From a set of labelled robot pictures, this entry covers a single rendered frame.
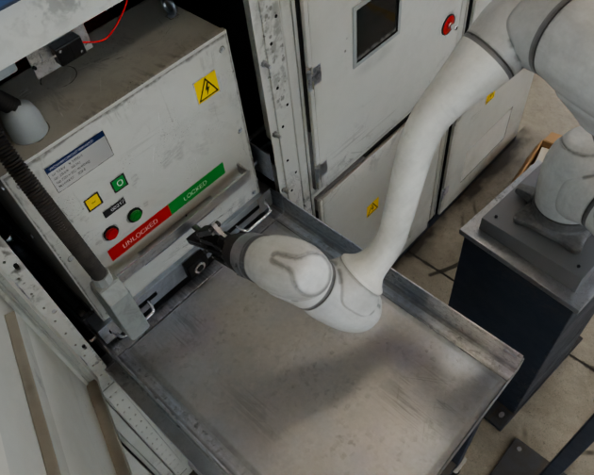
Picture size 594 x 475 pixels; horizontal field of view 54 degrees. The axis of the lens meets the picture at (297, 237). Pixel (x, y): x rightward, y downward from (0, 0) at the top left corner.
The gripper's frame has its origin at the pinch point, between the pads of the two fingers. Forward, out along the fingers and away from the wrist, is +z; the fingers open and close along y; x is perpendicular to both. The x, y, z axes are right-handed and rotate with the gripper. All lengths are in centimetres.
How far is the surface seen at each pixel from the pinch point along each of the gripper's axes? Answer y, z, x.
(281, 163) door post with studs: 0.0, 3.6, 28.9
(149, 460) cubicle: 60, 38, -38
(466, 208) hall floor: 91, 48, 124
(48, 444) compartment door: -5, -33, -45
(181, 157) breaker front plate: -17.4, -1.8, 5.9
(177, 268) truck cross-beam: 6.7, 10.8, -5.0
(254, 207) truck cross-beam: 7.8, 11.3, 20.0
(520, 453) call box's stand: 126, -14, 46
